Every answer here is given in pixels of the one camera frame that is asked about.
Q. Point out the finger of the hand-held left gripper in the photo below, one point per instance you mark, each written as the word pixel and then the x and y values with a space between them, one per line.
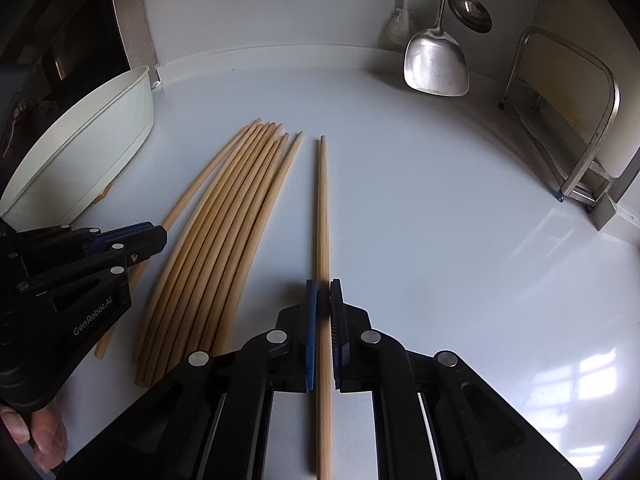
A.
pixel 125 232
pixel 145 247

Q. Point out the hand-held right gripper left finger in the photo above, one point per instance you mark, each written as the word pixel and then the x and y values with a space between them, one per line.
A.
pixel 311 335

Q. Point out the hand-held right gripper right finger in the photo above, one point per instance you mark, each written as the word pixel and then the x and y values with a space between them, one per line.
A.
pixel 336 335

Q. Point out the bunch of wooden chopsticks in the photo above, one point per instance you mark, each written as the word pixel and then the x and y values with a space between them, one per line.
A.
pixel 210 260

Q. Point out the white plastic container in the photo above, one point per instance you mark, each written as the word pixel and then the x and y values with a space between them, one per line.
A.
pixel 75 160

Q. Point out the person's left hand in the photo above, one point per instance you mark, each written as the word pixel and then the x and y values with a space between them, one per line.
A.
pixel 47 435

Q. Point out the small brown wooden piece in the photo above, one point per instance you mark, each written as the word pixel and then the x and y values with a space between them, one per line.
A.
pixel 102 193

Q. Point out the steel spatula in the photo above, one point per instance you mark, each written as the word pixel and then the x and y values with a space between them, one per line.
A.
pixel 435 65

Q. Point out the white dish brush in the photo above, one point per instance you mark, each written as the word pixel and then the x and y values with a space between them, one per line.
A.
pixel 397 25

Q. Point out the pale cutting board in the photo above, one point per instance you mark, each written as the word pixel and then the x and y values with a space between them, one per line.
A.
pixel 565 90

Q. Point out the metal rack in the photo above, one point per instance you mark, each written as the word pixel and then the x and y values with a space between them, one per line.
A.
pixel 607 110

